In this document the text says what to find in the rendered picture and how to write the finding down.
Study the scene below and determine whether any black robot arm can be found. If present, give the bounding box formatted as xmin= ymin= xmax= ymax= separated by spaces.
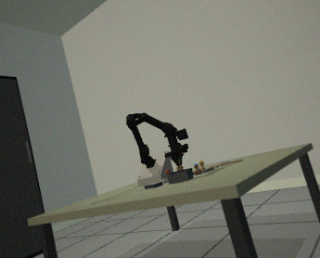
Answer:
xmin=126 ymin=113 xmax=188 ymax=168

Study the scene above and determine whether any yellow rubber stamp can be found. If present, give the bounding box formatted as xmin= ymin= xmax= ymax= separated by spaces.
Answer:
xmin=199 ymin=161 xmax=205 ymax=171

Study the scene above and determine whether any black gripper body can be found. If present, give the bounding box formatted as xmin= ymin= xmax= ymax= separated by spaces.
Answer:
xmin=164 ymin=141 xmax=187 ymax=158

